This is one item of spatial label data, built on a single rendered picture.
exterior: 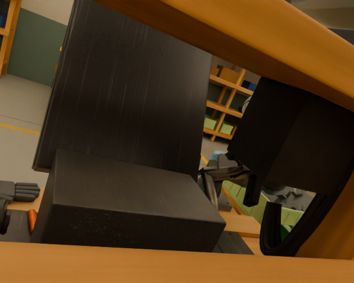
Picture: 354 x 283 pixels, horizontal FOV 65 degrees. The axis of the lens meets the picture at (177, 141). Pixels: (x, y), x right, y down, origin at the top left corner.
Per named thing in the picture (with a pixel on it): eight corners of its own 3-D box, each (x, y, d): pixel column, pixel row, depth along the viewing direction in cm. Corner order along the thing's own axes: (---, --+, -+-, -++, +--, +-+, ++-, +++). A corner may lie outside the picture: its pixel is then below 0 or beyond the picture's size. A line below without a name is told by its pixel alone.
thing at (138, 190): (17, 281, 62) (56, 146, 53) (143, 281, 75) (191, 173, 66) (1, 373, 46) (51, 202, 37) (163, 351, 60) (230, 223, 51)
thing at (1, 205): (-11, 224, 50) (-3, 188, 48) (8, 226, 51) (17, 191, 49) (-22, 255, 44) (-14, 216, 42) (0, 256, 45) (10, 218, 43)
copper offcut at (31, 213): (39, 235, 76) (40, 229, 75) (30, 236, 75) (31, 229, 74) (34, 214, 83) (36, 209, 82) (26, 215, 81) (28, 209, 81)
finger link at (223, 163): (202, 156, 73) (230, 155, 78) (207, 177, 72) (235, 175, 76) (208, 151, 71) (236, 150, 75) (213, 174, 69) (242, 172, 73)
